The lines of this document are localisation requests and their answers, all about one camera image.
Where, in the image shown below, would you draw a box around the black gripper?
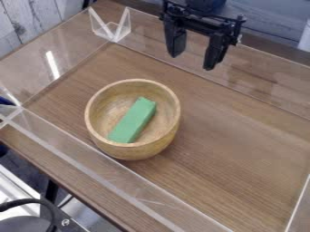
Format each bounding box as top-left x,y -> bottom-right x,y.
160,0 -> 246,71

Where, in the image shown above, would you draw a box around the green rectangular block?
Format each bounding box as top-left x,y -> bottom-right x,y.
108,97 -> 156,143

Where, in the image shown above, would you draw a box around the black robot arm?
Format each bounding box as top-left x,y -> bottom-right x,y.
159,0 -> 246,71

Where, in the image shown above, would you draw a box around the brown wooden bowl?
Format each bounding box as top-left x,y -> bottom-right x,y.
84,79 -> 180,160

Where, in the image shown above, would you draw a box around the clear acrylic tray walls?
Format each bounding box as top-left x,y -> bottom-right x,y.
0,2 -> 310,232

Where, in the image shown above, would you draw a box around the blue object at left edge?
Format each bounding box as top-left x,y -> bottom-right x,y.
0,96 -> 16,106

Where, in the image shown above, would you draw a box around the black metal table leg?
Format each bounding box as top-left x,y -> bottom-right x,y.
45,180 -> 59,203

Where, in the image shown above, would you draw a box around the black cable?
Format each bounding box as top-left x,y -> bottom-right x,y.
0,198 -> 59,232

